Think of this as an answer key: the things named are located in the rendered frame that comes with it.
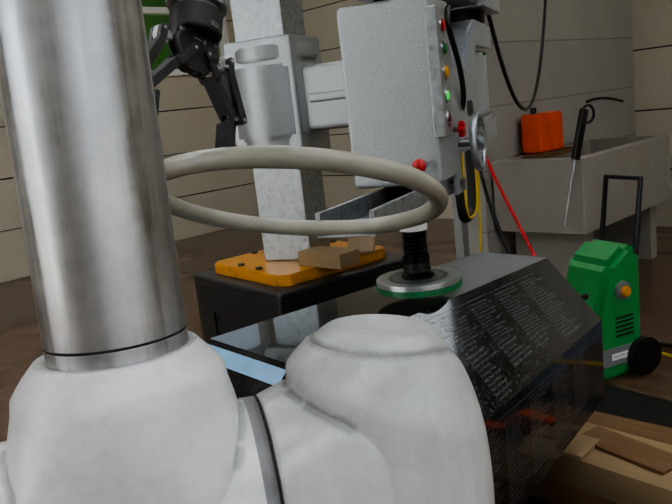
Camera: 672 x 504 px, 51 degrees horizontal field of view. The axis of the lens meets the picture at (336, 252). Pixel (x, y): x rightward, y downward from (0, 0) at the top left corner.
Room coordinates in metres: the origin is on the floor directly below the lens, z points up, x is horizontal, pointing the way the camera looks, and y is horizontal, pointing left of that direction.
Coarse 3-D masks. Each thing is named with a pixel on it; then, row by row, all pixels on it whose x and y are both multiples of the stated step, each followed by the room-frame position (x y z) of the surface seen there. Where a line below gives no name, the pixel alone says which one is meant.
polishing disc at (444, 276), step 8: (392, 272) 1.83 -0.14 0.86; (400, 272) 1.81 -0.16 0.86; (440, 272) 1.76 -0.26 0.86; (448, 272) 1.76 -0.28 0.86; (456, 272) 1.75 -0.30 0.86; (376, 280) 1.76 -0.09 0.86; (384, 280) 1.75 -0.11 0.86; (392, 280) 1.74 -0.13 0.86; (400, 280) 1.73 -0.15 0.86; (408, 280) 1.72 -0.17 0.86; (416, 280) 1.71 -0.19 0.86; (424, 280) 1.70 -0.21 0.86; (432, 280) 1.69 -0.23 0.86; (440, 280) 1.68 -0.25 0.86; (448, 280) 1.68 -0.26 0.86; (456, 280) 1.69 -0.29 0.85; (384, 288) 1.70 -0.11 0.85; (392, 288) 1.68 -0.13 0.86; (400, 288) 1.66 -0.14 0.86; (408, 288) 1.65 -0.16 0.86; (416, 288) 1.65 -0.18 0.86; (424, 288) 1.65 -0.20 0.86; (432, 288) 1.65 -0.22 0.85
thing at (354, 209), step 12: (372, 192) 1.66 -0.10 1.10; (384, 192) 1.72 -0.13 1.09; (348, 204) 1.50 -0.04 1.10; (360, 204) 1.56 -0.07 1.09; (372, 204) 1.64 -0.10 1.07; (384, 204) 1.39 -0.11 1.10; (396, 204) 1.44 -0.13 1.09; (408, 204) 1.52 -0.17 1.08; (420, 204) 1.61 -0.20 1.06; (324, 216) 1.37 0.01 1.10; (336, 216) 1.43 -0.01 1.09; (348, 216) 1.49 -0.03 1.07; (360, 216) 1.56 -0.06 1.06; (372, 216) 1.31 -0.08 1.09
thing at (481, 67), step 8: (480, 56) 2.29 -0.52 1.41; (480, 64) 2.29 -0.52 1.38; (480, 72) 2.29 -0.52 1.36; (480, 80) 2.29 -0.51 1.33; (480, 88) 2.29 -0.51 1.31; (480, 96) 2.28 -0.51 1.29; (488, 96) 2.33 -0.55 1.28; (480, 104) 2.28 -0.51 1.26; (488, 104) 2.32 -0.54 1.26; (480, 112) 2.28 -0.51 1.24
